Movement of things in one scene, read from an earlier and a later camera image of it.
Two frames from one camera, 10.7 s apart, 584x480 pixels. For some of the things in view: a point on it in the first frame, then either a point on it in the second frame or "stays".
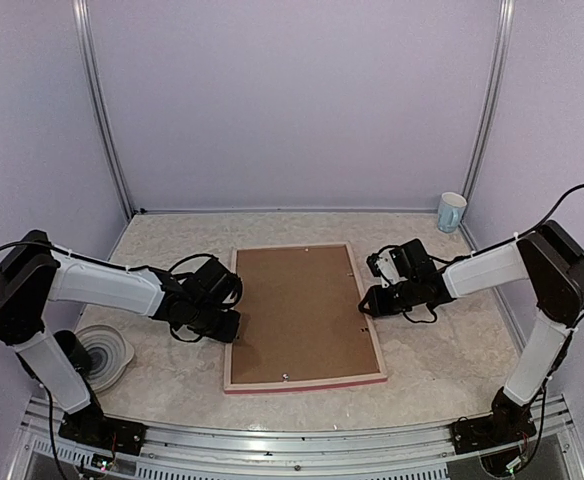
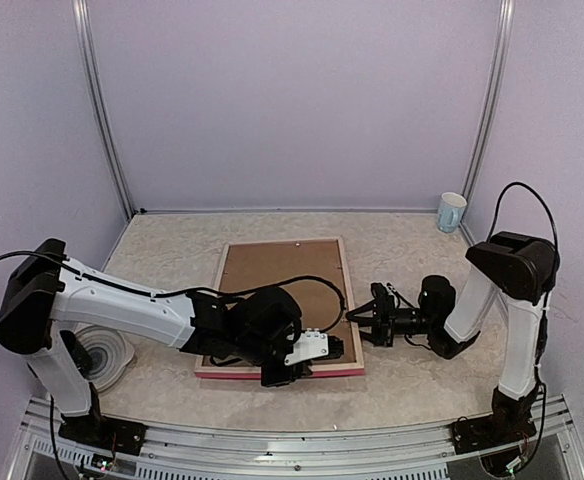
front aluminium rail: [544, 449] stays
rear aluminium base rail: [284, 209] stays
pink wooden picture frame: [231, 388] → [356, 369]
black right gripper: [377, 304] → [384, 320]
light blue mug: [450, 211] stays
